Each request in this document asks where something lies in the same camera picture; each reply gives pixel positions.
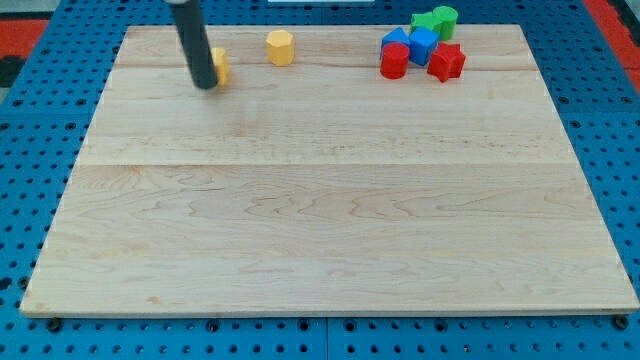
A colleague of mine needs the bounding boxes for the black cylindrical robot arm stick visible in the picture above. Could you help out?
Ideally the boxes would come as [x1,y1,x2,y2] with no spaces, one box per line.
[166,0,218,90]

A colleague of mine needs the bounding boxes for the large wooden board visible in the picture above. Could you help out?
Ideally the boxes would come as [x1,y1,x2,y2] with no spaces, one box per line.
[21,25,639,318]

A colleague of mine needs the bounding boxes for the yellow hexagonal block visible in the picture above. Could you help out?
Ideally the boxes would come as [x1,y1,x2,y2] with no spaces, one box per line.
[265,30,295,66]

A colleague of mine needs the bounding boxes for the red cylinder block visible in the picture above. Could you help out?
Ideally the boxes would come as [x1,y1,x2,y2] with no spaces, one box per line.
[380,42,410,79]

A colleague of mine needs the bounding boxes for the yellow block behind stick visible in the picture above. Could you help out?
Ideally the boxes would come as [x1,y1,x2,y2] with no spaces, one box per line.
[211,47,230,86]

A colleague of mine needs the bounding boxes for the blue triangular block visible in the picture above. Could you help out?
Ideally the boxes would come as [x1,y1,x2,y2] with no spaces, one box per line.
[380,26,410,52]

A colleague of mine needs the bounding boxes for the blue cube block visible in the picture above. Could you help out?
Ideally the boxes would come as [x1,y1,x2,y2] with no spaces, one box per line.
[409,27,440,66]

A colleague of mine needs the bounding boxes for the red star block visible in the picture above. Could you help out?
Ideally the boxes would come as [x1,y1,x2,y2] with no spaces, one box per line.
[427,42,466,82]

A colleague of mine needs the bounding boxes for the green star block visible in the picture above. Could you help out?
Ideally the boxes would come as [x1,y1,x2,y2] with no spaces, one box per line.
[410,12,442,33]

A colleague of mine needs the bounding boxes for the green cylinder block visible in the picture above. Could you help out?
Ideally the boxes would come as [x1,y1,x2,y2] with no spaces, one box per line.
[433,5,459,41]

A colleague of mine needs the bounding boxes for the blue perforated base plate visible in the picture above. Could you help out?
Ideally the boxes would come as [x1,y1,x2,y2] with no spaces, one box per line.
[1,1,639,359]

